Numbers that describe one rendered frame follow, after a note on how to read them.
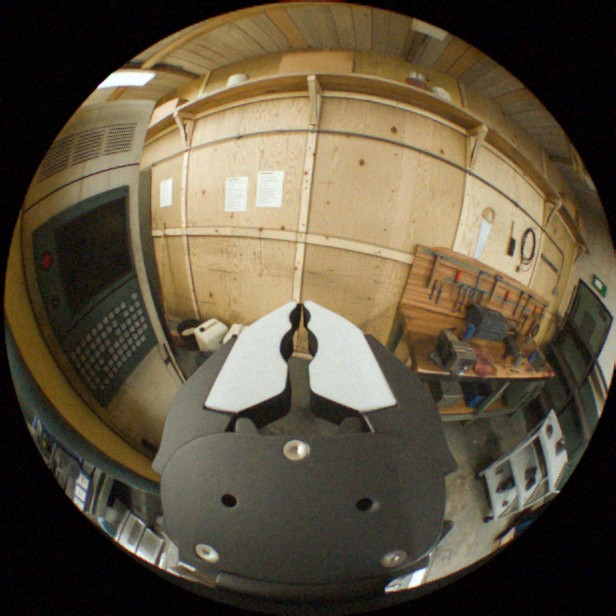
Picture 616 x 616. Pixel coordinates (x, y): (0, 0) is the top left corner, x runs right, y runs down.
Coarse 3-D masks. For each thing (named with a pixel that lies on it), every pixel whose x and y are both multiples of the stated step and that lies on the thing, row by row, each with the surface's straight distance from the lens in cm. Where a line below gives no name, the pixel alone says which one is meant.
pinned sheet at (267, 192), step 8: (264, 176) 167; (272, 176) 165; (280, 176) 162; (264, 184) 167; (272, 184) 164; (280, 184) 162; (264, 192) 166; (272, 192) 164; (280, 192) 161; (256, 200) 169; (264, 200) 166; (272, 200) 164; (280, 200) 161
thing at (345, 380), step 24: (312, 312) 11; (312, 336) 9; (336, 336) 9; (360, 336) 9; (312, 360) 8; (336, 360) 8; (360, 360) 8; (312, 384) 7; (336, 384) 7; (360, 384) 7; (384, 384) 7; (312, 408) 8; (336, 408) 7; (360, 408) 6; (384, 408) 7
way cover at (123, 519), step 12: (120, 504) 125; (120, 516) 126; (132, 516) 122; (120, 528) 129; (132, 528) 124; (144, 528) 119; (120, 540) 135; (132, 540) 127; (144, 540) 123; (156, 540) 118; (144, 552) 127; (156, 552) 121; (156, 564) 129
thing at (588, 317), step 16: (592, 304) 371; (576, 320) 376; (592, 320) 367; (608, 320) 363; (560, 336) 385; (576, 336) 372; (592, 336) 364; (576, 352) 370; (560, 368) 379; (576, 368) 368; (592, 368) 360; (560, 384) 378; (560, 400) 377
